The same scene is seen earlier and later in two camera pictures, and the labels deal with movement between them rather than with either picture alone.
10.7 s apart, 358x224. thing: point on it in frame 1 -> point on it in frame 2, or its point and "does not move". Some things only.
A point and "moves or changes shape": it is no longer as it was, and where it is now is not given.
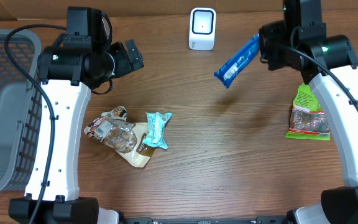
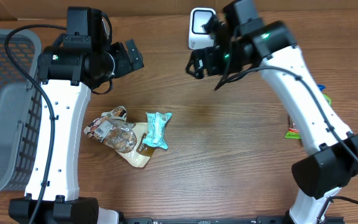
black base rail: (258, 220) does not move
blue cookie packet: (236, 62) moves or changes shape
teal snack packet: (156, 122) does not move
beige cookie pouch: (125, 137) does not move
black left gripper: (126, 65) does not move
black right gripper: (273, 60) -> (204, 55)
